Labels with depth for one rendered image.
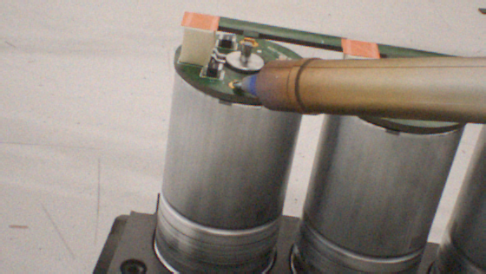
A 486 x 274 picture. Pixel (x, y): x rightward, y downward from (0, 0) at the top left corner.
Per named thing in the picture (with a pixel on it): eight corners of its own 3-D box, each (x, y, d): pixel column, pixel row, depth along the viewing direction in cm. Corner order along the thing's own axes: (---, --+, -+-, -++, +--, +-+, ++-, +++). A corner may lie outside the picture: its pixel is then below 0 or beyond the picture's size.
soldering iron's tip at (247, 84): (225, 101, 13) (265, 104, 12) (221, 72, 13) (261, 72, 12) (247, 96, 13) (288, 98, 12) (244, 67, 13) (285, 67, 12)
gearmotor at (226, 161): (263, 331, 15) (311, 102, 13) (139, 309, 15) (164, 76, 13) (271, 251, 17) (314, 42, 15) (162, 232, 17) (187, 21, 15)
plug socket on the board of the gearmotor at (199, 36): (222, 70, 13) (227, 35, 13) (174, 61, 13) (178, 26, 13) (227, 51, 14) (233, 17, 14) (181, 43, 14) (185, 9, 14)
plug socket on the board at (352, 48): (383, 98, 13) (392, 62, 13) (333, 89, 13) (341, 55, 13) (380, 78, 14) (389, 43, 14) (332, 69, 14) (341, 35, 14)
